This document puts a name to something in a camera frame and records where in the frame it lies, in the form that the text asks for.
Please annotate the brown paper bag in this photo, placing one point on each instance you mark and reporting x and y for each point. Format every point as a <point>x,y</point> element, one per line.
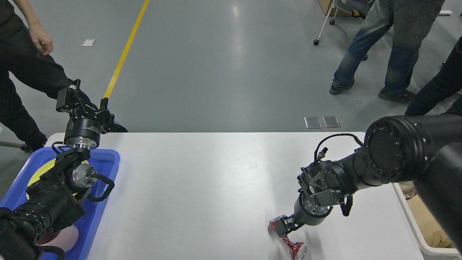
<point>432,232</point>

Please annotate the beige plastic bin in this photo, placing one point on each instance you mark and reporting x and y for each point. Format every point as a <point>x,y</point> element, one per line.
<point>429,253</point>

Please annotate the metal floor plates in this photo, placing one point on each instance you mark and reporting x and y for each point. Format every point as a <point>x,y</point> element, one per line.
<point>315,122</point>

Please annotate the white rolling chair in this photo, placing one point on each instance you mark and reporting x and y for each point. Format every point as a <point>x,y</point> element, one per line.
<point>332,8</point>

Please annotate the person in black trousers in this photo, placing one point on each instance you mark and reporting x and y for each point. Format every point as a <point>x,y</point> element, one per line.
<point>447,82</point>

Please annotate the person at left edge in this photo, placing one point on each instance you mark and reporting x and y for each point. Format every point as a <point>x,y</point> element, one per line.
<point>25,51</point>

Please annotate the crushed red can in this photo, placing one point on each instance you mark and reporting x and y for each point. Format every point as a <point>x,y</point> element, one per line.
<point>298,249</point>

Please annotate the blue plastic tray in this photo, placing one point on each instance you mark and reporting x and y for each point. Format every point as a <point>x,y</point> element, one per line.
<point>105,161</point>

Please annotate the yellow plate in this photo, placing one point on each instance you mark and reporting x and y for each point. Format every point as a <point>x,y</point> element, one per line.
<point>39,173</point>

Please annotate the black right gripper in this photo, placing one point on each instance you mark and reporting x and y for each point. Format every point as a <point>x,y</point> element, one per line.
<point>305,213</point>

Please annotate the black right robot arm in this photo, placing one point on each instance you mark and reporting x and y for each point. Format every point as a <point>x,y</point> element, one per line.
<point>425,150</point>

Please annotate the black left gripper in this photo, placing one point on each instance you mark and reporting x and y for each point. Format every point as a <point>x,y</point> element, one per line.
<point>81,131</point>

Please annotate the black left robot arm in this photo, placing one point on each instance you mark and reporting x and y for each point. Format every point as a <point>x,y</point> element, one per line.
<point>55,200</point>

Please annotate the pink mug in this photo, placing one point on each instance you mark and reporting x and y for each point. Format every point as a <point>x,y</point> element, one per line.
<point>65,238</point>

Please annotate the foil tray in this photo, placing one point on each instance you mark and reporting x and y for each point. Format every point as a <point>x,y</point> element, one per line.
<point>408,189</point>

